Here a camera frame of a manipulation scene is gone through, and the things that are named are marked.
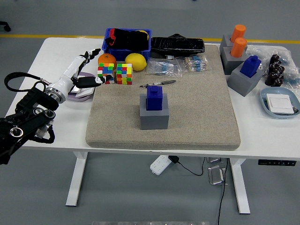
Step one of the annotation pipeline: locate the multicoloured puzzle cube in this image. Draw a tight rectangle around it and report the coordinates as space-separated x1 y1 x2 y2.
97 62 115 84
116 63 134 85

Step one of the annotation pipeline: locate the purple tray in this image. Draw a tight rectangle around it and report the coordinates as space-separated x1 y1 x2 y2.
67 72 97 103

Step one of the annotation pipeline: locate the white switch panel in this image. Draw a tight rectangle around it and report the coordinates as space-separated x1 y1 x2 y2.
266 93 296 115

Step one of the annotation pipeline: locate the black wrapped keyboard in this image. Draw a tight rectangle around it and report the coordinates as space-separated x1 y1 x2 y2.
150 33 206 58

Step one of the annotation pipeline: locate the black cloth with red trim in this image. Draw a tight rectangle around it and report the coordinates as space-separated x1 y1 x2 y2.
105 28 150 51

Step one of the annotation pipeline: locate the orange fruit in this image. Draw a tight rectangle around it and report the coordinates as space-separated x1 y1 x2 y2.
97 53 117 69

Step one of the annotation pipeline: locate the grey-brown mat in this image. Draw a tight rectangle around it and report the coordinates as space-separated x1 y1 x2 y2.
85 44 241 151

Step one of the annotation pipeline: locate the black cable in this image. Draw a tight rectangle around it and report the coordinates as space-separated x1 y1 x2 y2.
217 158 229 225

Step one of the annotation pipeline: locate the clear plastic bag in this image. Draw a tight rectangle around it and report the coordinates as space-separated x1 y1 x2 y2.
246 45 300 78

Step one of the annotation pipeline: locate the blue seal stamp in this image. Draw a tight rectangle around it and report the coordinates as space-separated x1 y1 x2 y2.
239 55 262 79
146 85 164 111

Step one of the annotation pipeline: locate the white switch plate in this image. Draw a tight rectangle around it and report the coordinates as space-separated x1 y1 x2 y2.
75 86 96 98

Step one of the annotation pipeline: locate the light blue tray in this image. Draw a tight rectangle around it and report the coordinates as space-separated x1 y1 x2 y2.
260 87 300 120

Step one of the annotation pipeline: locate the black table control panel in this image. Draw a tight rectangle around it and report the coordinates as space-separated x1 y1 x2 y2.
258 159 297 166

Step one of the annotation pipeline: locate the yellow lemon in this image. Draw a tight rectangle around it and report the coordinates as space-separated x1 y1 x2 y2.
125 53 148 72

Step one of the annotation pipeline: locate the white table leg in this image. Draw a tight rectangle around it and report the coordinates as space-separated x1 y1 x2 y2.
229 158 251 214
65 151 89 207

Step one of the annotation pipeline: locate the grey cube cylinder holder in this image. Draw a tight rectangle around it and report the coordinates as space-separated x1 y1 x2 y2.
219 34 235 51
221 46 249 75

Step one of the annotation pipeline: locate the bag of tan resistors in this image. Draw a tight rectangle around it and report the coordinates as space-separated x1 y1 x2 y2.
181 56 211 73

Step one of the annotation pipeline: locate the grey cube seal holder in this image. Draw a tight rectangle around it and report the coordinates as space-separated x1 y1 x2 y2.
139 93 170 130
227 62 264 98

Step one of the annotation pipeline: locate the white power strip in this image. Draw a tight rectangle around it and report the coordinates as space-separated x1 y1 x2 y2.
150 155 173 176

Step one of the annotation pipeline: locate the blue plastic bin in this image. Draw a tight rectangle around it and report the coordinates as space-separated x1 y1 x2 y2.
101 28 152 62

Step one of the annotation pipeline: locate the black silver pen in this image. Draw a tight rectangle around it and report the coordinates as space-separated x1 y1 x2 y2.
140 80 177 89

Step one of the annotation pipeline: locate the bag of blue resistors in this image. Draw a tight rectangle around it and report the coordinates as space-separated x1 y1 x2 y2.
146 58 183 78
284 67 300 90

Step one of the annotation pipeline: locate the orange cylinder seal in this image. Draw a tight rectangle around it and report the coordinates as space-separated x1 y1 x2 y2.
231 24 247 43
230 37 248 58

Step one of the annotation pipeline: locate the black plug with cord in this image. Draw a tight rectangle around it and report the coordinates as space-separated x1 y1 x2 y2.
168 155 206 176

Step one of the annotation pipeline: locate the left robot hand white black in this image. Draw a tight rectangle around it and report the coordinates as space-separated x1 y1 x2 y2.
48 48 113 94

